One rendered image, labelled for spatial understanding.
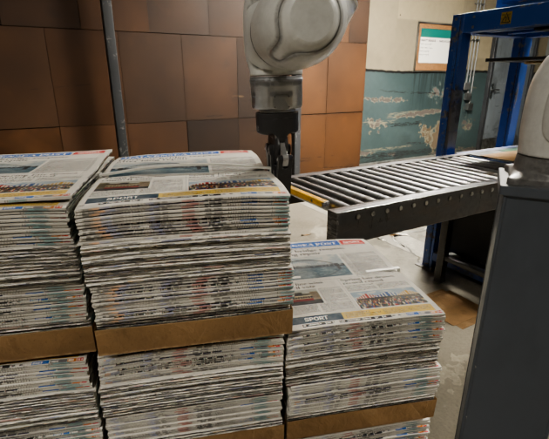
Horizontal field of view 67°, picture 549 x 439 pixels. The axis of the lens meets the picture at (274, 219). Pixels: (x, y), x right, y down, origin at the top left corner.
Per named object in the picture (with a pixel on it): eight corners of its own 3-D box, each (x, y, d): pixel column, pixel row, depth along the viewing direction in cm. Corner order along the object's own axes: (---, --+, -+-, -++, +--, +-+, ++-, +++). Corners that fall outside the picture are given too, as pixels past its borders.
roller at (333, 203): (347, 223, 143) (342, 212, 140) (278, 192, 181) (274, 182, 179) (357, 214, 144) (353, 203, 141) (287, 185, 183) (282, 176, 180)
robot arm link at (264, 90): (254, 77, 66) (255, 115, 68) (308, 75, 68) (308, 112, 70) (246, 77, 74) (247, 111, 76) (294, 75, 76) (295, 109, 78)
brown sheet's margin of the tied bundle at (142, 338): (293, 334, 64) (293, 309, 63) (98, 357, 59) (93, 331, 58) (273, 286, 79) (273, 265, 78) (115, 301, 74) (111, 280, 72)
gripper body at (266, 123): (252, 109, 76) (254, 159, 79) (260, 112, 68) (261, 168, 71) (292, 107, 78) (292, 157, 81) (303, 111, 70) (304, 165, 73)
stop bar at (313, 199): (321, 207, 139) (321, 202, 138) (261, 181, 175) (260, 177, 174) (329, 206, 141) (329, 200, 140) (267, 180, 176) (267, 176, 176)
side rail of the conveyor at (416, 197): (335, 248, 137) (337, 213, 133) (326, 242, 142) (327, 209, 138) (559, 194, 200) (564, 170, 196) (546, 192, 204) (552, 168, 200)
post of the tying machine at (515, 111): (487, 252, 305) (529, 20, 255) (477, 247, 312) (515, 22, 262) (494, 249, 309) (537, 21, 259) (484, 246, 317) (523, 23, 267)
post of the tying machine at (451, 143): (430, 269, 277) (464, 13, 227) (420, 265, 284) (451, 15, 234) (439, 266, 281) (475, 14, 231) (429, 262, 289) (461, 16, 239)
